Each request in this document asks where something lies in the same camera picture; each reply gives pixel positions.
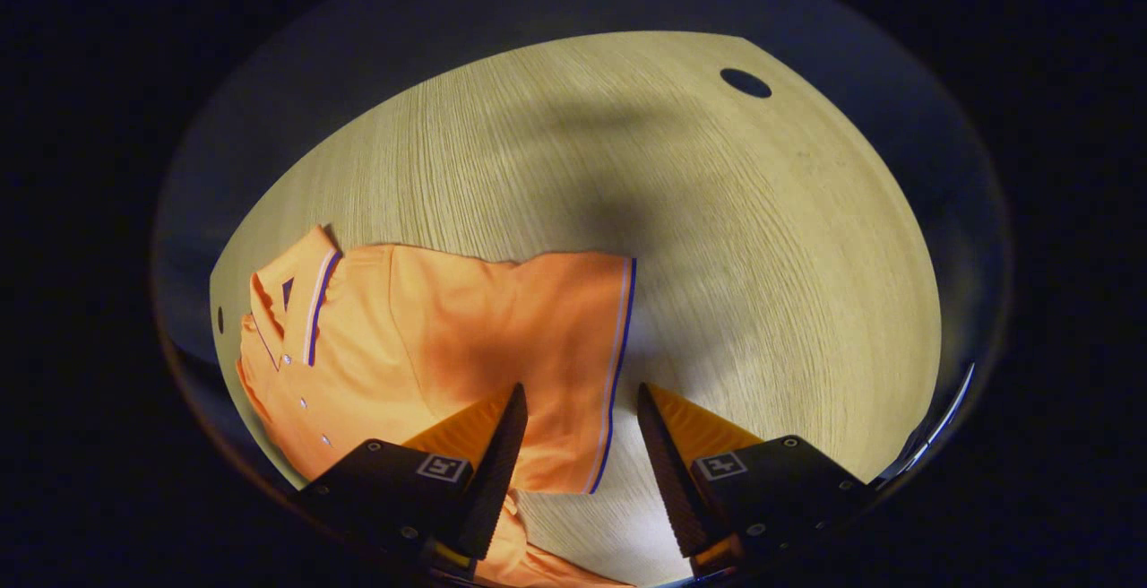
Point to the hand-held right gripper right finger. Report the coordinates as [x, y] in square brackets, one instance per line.
[672, 480]

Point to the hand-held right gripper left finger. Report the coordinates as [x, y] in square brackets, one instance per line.
[497, 480]

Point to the orange T-shirt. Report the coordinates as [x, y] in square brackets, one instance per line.
[466, 328]

